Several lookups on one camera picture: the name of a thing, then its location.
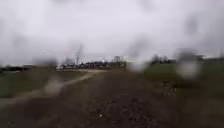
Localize distant low buildings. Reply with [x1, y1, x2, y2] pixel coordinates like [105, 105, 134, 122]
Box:
[55, 60, 126, 71]

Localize brown gravel dirt track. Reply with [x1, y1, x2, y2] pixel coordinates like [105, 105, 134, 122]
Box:
[0, 69, 224, 128]

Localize row of distant trees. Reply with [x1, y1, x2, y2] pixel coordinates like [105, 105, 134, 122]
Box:
[61, 44, 224, 70]

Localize pale sandy side path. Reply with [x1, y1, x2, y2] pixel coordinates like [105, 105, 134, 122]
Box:
[0, 68, 108, 108]

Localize green grass field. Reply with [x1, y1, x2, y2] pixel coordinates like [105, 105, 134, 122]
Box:
[0, 68, 88, 100]
[139, 61, 224, 91]

